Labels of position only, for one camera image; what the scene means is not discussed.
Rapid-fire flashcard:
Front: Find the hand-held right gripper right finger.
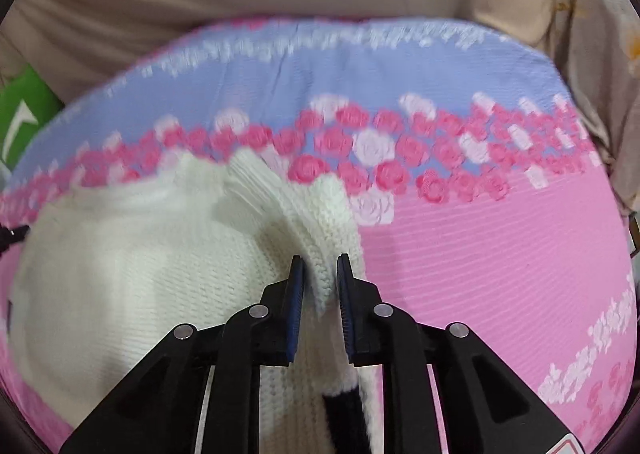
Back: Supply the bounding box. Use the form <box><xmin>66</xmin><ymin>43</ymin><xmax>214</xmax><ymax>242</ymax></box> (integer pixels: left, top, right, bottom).
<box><xmin>336</xmin><ymin>253</ymin><xmax>593</xmax><ymax>454</ymax></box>

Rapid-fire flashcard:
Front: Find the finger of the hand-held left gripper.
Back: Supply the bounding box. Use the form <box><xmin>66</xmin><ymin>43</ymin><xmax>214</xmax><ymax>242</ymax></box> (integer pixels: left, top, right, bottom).
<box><xmin>0</xmin><ymin>225</ymin><xmax>30</xmax><ymax>247</ymax></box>

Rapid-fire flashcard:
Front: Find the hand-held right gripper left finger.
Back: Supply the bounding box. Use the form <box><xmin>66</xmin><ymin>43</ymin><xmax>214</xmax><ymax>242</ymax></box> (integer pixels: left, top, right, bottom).
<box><xmin>59</xmin><ymin>255</ymin><xmax>307</xmax><ymax>454</ymax></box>

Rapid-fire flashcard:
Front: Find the white knit sweater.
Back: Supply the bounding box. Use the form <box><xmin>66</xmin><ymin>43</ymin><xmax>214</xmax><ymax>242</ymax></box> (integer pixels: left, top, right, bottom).
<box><xmin>7</xmin><ymin>148</ymin><xmax>386</xmax><ymax>454</ymax></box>

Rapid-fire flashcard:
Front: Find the green plush pillow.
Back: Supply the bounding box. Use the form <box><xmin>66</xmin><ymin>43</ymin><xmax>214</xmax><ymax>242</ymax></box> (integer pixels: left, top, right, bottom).
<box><xmin>0</xmin><ymin>62</ymin><xmax>66</xmax><ymax>175</ymax></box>

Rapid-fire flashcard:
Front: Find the pink floral bedsheet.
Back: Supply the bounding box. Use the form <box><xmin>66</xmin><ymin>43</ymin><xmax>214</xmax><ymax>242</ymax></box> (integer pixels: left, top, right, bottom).
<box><xmin>0</xmin><ymin>16</ymin><xmax>640</xmax><ymax>454</ymax></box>

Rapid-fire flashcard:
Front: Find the beige floral cloth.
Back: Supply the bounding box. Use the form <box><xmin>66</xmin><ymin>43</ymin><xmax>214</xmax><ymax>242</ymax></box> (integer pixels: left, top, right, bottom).
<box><xmin>545</xmin><ymin>0</ymin><xmax>640</xmax><ymax>255</ymax></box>

